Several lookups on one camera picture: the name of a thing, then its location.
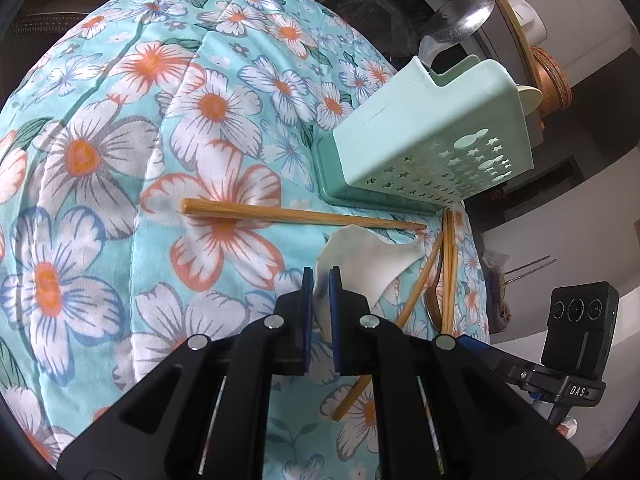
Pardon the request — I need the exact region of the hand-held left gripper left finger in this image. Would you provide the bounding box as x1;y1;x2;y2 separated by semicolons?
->
57;266;316;480

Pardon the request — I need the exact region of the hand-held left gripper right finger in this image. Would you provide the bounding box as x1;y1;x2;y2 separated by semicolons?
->
327;266;586;480

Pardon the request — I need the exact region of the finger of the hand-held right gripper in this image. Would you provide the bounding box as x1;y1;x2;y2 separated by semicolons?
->
457;334;501;361

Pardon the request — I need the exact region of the white ceramic soup spoon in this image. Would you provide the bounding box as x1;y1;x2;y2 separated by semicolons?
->
517;85;543;116
312;225;426;343

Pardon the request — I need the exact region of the light green utensil holder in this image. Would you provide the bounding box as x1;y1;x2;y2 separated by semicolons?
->
332;55;533;206

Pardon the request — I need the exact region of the dark wooden spoon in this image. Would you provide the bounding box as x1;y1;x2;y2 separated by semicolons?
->
425;260;445;333

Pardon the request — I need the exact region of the dark green drip tray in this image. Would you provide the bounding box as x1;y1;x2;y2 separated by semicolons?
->
312;132;451;217

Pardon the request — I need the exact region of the copper pot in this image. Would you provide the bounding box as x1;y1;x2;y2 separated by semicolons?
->
530;45;573;116

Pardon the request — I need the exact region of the floral printed blanket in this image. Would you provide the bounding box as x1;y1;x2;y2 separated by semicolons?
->
0;0;493;480

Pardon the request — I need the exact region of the white electric kettle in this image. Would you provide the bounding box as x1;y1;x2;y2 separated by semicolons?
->
505;0;548;43

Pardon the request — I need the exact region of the metal spoon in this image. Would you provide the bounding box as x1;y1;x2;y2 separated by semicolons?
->
417;0;496;68

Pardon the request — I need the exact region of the thin handled broom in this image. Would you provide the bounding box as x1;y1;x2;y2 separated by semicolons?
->
504;256;557;281

